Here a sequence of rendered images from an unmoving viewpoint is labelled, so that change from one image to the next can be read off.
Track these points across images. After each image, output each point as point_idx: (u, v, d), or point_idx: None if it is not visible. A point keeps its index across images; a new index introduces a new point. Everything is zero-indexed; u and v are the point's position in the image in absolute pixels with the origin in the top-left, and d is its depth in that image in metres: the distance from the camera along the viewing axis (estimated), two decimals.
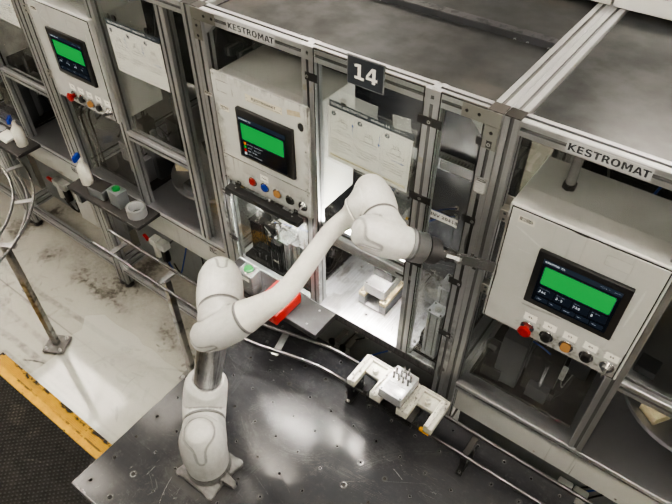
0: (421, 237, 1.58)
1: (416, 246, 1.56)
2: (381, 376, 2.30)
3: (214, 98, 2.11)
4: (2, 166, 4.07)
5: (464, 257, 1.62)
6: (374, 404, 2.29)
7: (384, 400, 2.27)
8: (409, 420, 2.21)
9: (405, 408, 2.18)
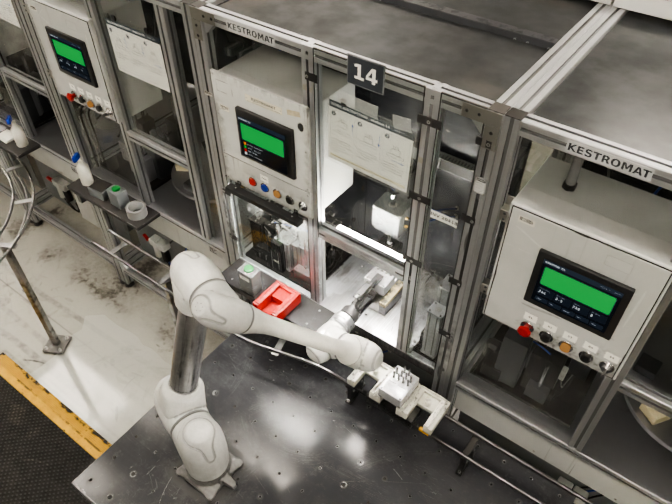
0: None
1: None
2: (381, 376, 2.30)
3: (214, 98, 2.11)
4: (2, 166, 4.07)
5: (361, 313, 2.39)
6: (374, 404, 2.29)
7: (384, 400, 2.27)
8: (409, 420, 2.21)
9: (405, 408, 2.18)
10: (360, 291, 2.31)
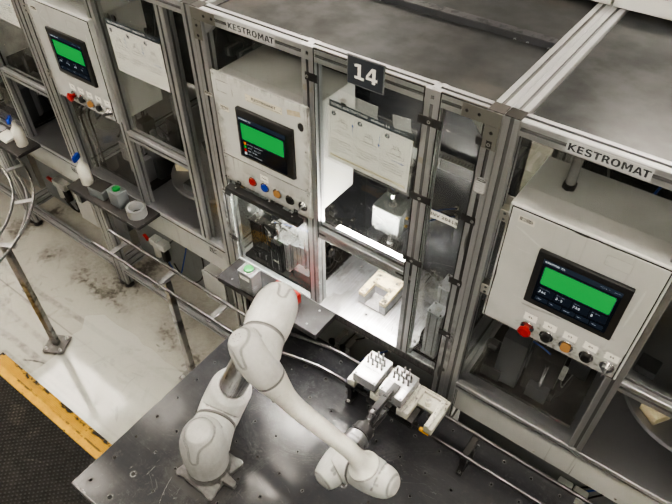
0: None
1: None
2: None
3: (214, 98, 2.11)
4: (2, 166, 4.07)
5: (375, 427, 2.18)
6: (374, 404, 2.29)
7: None
8: (409, 420, 2.21)
9: (405, 408, 2.18)
10: (376, 405, 2.10)
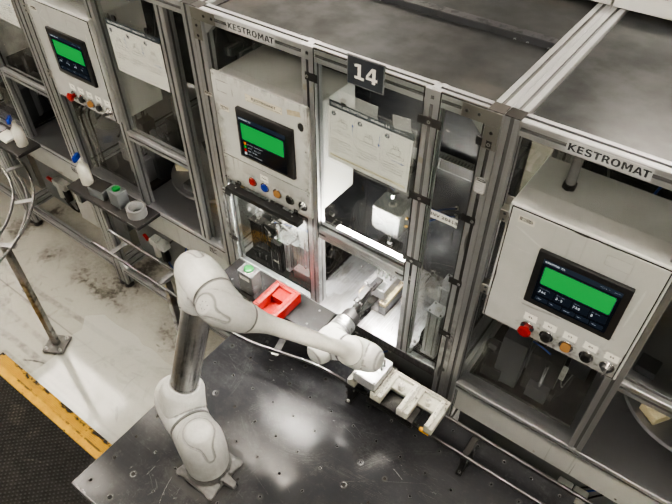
0: None
1: None
2: None
3: (214, 98, 2.11)
4: (2, 166, 4.07)
5: (360, 319, 2.41)
6: (374, 404, 2.29)
7: (384, 400, 2.27)
8: (409, 420, 2.21)
9: (405, 408, 2.18)
10: (360, 294, 2.33)
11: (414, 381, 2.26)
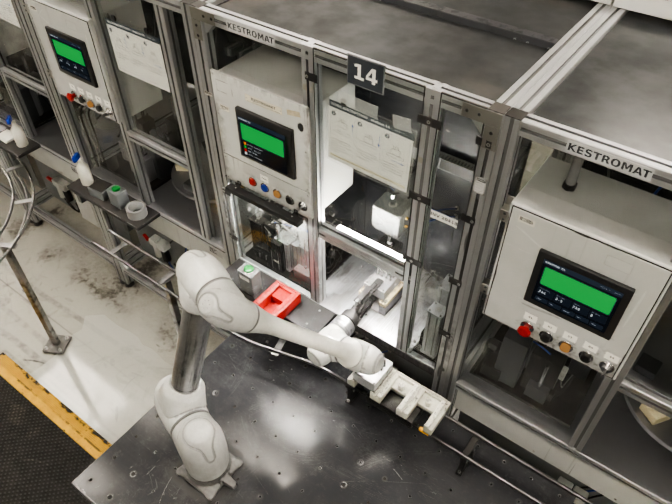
0: None
1: None
2: None
3: (214, 98, 2.11)
4: (2, 166, 4.07)
5: (361, 317, 2.41)
6: (374, 404, 2.29)
7: (384, 400, 2.27)
8: (409, 420, 2.21)
9: (405, 408, 2.18)
10: (361, 295, 2.34)
11: (414, 381, 2.26)
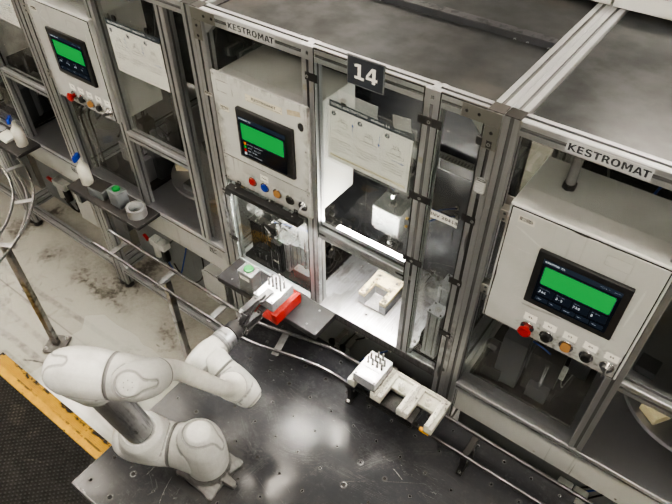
0: (229, 350, 2.23)
1: None
2: None
3: (214, 98, 2.11)
4: (2, 166, 4.07)
5: (249, 329, 2.33)
6: (374, 404, 2.29)
7: (384, 400, 2.27)
8: (409, 420, 2.21)
9: (405, 408, 2.18)
10: (245, 306, 2.26)
11: (414, 381, 2.26)
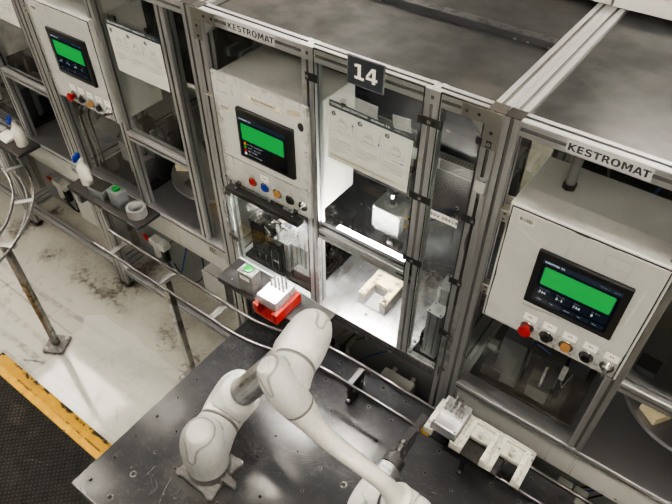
0: None
1: None
2: None
3: (214, 98, 2.11)
4: (2, 166, 4.07)
5: (405, 454, 2.12)
6: (452, 453, 2.15)
7: (464, 449, 2.13)
8: (492, 472, 2.07)
9: (489, 460, 2.04)
10: (406, 436, 2.06)
11: (495, 429, 2.12)
